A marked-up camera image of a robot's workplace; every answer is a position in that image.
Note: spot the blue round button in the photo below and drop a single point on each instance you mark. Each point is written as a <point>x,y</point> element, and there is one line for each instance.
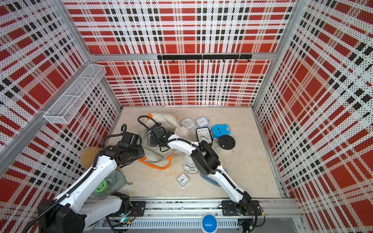
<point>209,223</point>

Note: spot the dark blue plastic clock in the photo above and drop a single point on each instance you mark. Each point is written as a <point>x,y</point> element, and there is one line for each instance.
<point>210,179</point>

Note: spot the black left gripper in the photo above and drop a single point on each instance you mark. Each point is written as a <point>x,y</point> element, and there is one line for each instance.
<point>141,153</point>

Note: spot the bright blue round alarm clock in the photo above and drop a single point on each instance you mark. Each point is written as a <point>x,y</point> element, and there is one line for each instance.
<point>220,130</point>

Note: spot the small clear square clock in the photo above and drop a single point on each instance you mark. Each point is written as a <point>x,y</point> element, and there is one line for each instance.
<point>183,179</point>

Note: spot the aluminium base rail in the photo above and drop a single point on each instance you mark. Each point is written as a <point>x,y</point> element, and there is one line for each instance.
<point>160,215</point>

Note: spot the green round tape roll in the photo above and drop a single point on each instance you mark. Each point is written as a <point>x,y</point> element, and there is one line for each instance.
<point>102,187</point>

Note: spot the white wire mesh shelf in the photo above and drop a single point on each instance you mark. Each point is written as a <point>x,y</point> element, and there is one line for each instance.
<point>68,104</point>

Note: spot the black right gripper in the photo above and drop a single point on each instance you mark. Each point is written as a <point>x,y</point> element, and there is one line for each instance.
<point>152,142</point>

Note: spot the tan plush toy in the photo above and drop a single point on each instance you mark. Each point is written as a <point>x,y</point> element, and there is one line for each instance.
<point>88,156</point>

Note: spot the beige canvas bag orange handles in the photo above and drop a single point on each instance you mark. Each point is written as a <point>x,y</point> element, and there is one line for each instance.
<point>159,158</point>

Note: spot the light blue square alarm clock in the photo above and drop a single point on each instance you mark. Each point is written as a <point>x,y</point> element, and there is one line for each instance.
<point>202,122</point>

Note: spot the black wall hook rail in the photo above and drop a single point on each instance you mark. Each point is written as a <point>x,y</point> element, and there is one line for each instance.
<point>205,57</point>

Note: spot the white clock light blue band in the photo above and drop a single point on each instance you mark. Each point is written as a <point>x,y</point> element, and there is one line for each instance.
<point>188,123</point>

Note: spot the black square alarm clock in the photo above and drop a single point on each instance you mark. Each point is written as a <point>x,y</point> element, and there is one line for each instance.
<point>204,134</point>

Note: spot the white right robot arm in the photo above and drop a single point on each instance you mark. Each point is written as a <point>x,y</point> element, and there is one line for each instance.
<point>207,162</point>

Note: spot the grey green cloth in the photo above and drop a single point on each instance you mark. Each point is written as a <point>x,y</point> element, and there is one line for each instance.
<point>116,180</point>

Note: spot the white round analog clock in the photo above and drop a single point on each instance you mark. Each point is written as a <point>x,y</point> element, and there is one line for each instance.
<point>189,165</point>

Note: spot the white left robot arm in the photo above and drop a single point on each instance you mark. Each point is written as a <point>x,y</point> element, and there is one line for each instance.
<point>67,213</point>

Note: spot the white round clock black back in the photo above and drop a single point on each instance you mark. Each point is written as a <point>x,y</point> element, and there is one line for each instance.
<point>226,142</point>

